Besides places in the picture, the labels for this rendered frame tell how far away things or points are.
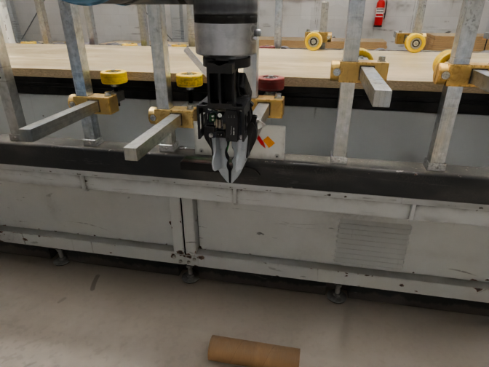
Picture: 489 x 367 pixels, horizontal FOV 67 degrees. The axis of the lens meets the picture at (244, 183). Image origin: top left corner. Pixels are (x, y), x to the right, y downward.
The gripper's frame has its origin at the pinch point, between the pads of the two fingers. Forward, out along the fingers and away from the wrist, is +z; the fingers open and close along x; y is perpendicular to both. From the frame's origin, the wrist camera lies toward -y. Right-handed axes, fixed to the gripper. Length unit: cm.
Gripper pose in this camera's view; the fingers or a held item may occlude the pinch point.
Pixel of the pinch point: (231, 173)
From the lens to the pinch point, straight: 65.6
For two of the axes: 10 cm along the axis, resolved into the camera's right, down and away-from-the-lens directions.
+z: 0.0, 9.0, 4.3
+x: 9.9, 0.8, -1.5
